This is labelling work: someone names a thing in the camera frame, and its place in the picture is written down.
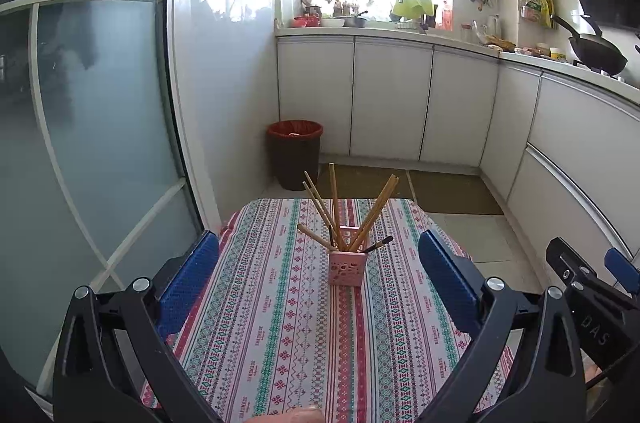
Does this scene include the person's left hand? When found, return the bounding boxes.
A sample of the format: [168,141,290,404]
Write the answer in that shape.
[250,405,323,423]

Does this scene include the olive floor mat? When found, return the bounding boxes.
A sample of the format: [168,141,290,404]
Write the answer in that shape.
[407,170,505,216]
[315,163,415,200]

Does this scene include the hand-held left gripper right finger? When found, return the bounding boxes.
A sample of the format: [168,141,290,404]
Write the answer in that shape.
[417,229,586,423]

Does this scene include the metal cooking pot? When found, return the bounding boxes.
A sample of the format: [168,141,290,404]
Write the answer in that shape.
[334,10,370,29]

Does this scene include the dark slim paintbrush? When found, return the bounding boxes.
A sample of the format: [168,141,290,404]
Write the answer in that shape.
[361,235,395,254]

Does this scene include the white kitchen countertop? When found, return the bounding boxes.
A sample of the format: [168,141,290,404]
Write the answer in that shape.
[274,26,640,104]

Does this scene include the green plastic bag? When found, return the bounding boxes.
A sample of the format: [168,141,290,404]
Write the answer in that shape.
[392,0,435,19]

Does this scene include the frosted glass sliding door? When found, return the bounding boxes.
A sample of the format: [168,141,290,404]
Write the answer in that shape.
[0,0,211,399]

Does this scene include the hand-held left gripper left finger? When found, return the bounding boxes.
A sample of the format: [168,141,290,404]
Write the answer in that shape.
[52,229,251,423]

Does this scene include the food on countertop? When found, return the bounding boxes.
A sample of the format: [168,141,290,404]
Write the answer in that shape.
[480,34,516,51]

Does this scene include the wall rack with packets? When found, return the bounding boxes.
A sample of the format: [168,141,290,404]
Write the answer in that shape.
[520,0,556,26]

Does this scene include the bundle of wooden chopsticks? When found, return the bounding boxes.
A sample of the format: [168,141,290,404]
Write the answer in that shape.
[296,162,401,254]

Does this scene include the pink perforated utensil holder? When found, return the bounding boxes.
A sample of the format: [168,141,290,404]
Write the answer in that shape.
[327,225,370,288]

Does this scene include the brown trash bin red liner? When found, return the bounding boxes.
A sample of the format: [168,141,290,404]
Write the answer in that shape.
[266,120,324,191]

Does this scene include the white kitchen cabinets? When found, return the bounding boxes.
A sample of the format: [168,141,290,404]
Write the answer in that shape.
[276,34,640,284]

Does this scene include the black wok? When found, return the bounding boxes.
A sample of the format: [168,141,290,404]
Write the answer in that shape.
[551,14,628,75]

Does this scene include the patterned striped tablecloth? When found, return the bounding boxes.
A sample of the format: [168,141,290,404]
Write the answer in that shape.
[141,198,516,423]

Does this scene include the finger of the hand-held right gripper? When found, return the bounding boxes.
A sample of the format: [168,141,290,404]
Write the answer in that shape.
[546,238,599,291]
[604,248,640,295]

